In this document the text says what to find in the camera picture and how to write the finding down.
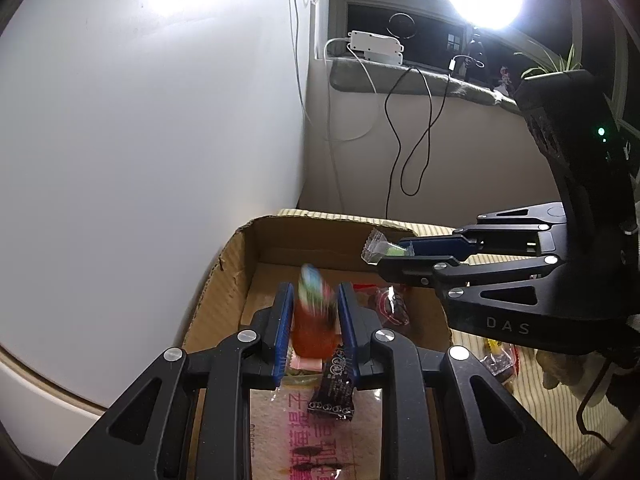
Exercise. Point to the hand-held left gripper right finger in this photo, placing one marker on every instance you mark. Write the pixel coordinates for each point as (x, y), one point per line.
(347, 330)

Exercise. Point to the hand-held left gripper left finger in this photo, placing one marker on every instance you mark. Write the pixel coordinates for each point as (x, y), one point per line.
(285, 335)

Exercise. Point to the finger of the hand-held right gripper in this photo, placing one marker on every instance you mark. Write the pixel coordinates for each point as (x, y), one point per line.
(415, 272)
(440, 246)

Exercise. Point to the red orange snack packet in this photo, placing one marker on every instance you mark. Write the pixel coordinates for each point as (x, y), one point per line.
(312, 330)

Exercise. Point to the green candy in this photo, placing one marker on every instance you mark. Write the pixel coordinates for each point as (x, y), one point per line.
(387, 249)

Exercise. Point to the red clear date packet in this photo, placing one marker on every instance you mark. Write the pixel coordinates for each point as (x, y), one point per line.
(392, 306)

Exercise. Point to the black cookie packet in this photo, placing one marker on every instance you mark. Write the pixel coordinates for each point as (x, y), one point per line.
(334, 390)

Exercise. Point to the brown cardboard box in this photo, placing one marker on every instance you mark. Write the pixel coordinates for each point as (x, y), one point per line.
(230, 280)

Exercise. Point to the sliced bread packet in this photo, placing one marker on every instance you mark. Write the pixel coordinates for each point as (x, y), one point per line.
(280, 435)

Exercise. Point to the person's right hand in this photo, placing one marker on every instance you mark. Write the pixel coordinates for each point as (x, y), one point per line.
(554, 367)

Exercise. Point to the potted spider plant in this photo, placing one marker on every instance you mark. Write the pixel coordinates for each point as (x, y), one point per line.
(550, 65)

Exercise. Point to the clear packet with dark snack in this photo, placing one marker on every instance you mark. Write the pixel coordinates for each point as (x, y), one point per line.
(497, 365)

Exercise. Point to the black tripod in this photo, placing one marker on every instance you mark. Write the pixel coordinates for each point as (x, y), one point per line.
(475, 52)

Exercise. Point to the white power strip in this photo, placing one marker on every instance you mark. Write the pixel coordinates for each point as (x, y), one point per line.
(375, 47)

